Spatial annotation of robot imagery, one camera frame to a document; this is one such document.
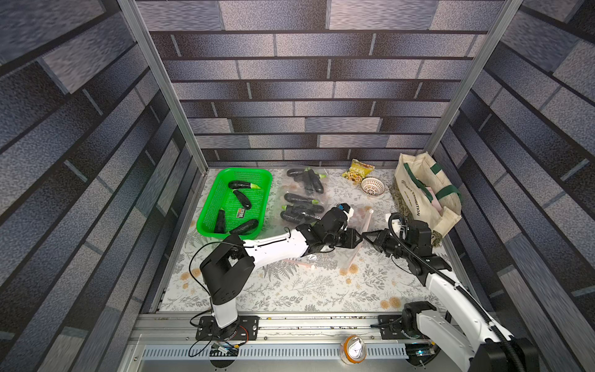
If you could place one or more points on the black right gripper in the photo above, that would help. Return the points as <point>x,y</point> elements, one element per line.
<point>383,237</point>

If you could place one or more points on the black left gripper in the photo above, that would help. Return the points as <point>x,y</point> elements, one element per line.
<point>352,237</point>

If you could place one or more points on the long eggplant stem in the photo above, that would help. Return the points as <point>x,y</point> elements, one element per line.
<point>306,181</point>

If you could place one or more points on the large eggplant front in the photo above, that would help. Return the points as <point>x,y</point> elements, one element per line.
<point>316,181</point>

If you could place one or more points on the clear pink-dotted zip-top bag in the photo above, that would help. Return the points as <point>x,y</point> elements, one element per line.
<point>296,182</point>

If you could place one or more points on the long eggplant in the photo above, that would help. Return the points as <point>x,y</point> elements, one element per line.
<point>304,209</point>

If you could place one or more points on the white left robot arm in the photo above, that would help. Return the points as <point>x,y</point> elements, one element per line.
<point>228,267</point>

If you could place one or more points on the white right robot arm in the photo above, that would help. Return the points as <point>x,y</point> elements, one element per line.
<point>472,338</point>

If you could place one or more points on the eggplant basket front edge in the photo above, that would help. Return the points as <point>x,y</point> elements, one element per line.
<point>246,227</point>

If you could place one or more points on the floral patterned table mat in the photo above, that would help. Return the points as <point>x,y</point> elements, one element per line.
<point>340,281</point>

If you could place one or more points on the small patterned bowl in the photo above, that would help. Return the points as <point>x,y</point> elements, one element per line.
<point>372,186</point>

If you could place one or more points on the yellow snack packet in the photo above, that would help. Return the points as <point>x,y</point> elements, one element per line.
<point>358,171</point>

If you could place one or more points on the barcode sticker label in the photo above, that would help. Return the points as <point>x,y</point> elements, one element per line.
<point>241,213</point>

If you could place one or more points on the green plastic basket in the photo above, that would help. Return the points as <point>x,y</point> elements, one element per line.
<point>222,197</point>

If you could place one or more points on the tape roll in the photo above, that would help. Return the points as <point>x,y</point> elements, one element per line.
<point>353,350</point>

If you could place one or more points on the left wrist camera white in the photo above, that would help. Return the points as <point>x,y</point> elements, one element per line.
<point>347,210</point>

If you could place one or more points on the beige tote bag green handles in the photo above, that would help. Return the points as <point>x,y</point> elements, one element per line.
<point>428,193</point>

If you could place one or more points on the small eggplant at basket wall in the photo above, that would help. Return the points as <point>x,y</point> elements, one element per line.
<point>220,223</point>

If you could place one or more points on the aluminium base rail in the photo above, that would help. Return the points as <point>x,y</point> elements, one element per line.
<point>285,342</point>

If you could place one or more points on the aluminium frame post right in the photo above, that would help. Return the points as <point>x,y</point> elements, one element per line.
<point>492,39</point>

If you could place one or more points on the aluminium frame post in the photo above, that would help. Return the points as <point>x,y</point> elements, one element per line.
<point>492,39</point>
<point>139,29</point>

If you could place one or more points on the aluminium frame post left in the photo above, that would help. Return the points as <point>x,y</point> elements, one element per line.
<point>139,29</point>

